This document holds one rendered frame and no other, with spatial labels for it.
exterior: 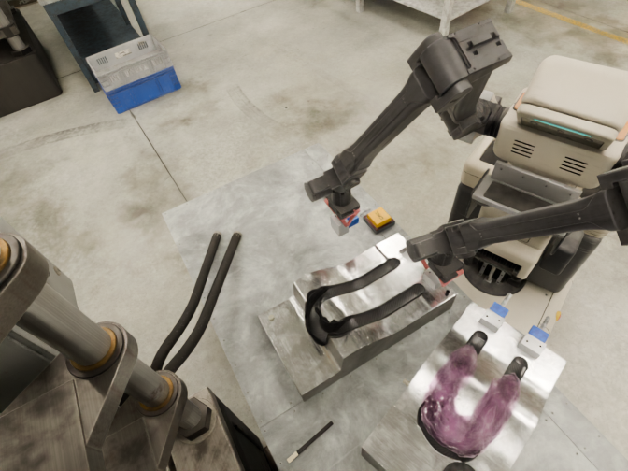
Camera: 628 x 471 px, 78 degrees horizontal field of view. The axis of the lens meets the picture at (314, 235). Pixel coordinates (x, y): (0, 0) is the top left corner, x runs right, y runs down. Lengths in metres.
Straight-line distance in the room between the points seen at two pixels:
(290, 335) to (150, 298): 1.41
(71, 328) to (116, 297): 1.87
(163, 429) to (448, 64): 0.86
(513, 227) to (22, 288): 0.75
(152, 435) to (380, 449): 0.48
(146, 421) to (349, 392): 0.50
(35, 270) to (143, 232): 2.20
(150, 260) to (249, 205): 1.19
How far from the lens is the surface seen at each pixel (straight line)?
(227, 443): 1.15
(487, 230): 0.85
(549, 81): 1.06
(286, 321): 1.14
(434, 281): 1.14
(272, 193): 1.52
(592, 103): 1.05
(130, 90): 3.83
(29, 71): 4.43
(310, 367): 1.08
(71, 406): 0.73
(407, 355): 1.16
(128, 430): 0.97
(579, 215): 0.73
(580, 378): 2.21
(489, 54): 0.75
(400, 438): 0.99
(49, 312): 0.62
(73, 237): 2.98
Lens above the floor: 1.88
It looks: 52 degrees down
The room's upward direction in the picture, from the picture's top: 8 degrees counter-clockwise
